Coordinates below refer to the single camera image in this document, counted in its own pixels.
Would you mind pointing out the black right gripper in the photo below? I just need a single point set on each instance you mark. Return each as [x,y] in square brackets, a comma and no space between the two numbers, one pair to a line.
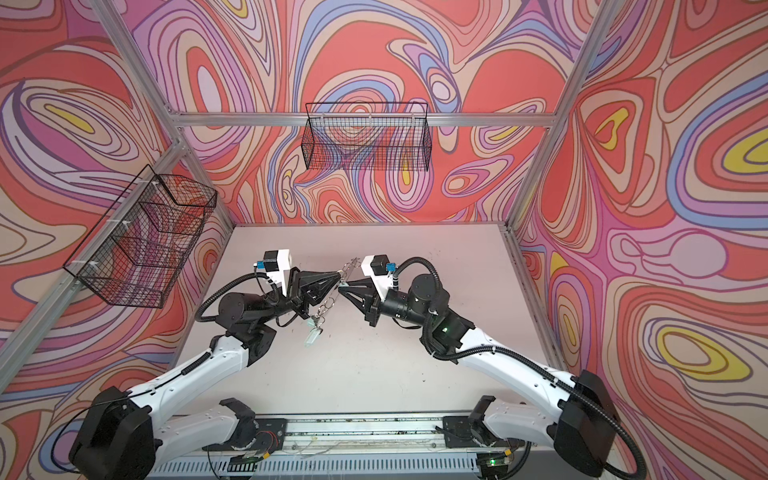
[373,313]

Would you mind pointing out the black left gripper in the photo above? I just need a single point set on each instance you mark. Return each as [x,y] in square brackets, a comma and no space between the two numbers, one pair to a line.
[297,287]

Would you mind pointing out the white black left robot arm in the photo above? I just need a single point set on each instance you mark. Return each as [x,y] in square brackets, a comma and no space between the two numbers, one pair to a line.
[124,434]

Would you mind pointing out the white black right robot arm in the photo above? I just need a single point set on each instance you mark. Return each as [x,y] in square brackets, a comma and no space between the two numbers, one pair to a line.
[573,415]

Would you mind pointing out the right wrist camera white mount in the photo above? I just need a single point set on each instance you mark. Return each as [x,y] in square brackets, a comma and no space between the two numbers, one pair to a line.
[380,270]

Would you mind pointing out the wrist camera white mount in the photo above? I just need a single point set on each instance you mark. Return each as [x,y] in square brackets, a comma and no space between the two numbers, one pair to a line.
[276,264]
[380,270]

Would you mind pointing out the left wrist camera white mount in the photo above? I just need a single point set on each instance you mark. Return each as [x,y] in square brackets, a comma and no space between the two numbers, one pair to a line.
[276,264]

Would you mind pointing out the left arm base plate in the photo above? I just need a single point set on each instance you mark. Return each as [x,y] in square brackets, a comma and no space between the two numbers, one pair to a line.
[262,435]

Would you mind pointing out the black wire basket back wall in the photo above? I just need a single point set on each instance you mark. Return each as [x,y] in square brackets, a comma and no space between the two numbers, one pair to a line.
[367,136]

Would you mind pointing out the black wire basket wall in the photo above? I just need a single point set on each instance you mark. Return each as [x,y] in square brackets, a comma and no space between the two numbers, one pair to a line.
[367,136]
[144,240]

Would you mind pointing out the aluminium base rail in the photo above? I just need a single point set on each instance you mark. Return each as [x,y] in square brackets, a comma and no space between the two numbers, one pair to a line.
[338,446]

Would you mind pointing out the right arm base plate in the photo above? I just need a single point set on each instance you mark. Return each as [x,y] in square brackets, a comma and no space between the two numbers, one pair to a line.
[463,432]

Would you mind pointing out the black wire basket left wall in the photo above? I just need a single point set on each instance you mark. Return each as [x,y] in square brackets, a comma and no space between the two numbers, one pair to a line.
[144,240]

